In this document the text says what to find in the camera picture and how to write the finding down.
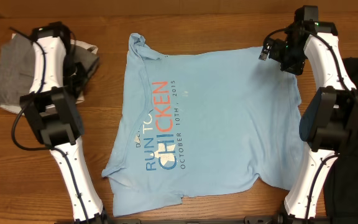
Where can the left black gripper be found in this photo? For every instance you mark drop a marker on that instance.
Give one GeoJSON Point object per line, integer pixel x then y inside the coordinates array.
{"type": "Point", "coordinates": [77, 83]}

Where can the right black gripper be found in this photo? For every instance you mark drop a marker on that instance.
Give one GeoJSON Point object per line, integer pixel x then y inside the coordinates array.
{"type": "Point", "coordinates": [296, 68]}

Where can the light blue printed t-shirt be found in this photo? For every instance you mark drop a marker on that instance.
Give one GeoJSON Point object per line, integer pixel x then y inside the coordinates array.
{"type": "Point", "coordinates": [200, 125]}

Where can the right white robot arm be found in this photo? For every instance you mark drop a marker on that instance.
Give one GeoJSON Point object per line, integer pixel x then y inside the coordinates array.
{"type": "Point", "coordinates": [330, 122]}

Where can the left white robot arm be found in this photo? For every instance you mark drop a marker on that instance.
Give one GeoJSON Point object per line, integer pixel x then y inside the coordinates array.
{"type": "Point", "coordinates": [51, 112]}

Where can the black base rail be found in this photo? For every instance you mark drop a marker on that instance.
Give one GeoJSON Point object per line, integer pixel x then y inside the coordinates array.
{"type": "Point", "coordinates": [264, 219]}

